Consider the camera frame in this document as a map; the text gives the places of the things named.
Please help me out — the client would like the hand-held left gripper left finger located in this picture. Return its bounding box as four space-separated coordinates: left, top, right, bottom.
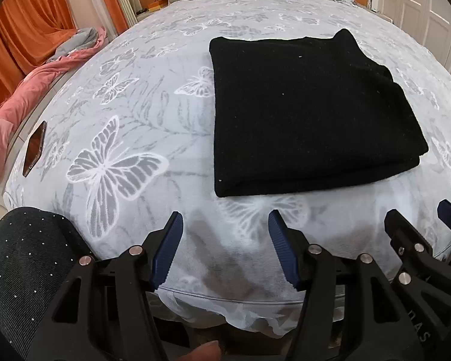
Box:
26 211 184 361

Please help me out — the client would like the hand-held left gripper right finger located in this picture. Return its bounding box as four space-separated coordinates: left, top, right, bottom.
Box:
268 211 431 361

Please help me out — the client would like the black knit sweater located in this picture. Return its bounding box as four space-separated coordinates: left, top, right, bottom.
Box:
208 28 430 198

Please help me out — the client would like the person's left hand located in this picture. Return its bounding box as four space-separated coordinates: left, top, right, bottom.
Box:
174 340 222 361

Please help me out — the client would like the grey butterfly print bedspread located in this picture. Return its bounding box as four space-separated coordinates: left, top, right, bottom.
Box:
4 0 451 339

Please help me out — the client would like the person's studded dark trouser leg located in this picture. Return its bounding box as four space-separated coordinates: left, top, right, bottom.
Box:
0 207 95 361

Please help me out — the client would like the smartphone with dark screen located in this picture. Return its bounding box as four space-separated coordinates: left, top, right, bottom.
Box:
23 121 48 177

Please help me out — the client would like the pink and grey quilt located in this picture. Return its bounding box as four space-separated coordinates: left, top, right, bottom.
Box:
0 26 108 192

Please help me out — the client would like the white panelled wardrobe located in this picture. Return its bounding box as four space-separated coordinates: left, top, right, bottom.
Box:
376 0 451 94

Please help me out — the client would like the narrow orange curtain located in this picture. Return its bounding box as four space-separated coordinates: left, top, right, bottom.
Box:
92 0 131 35

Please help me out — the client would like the wide orange curtain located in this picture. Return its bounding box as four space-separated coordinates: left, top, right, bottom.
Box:
0 0 78 121

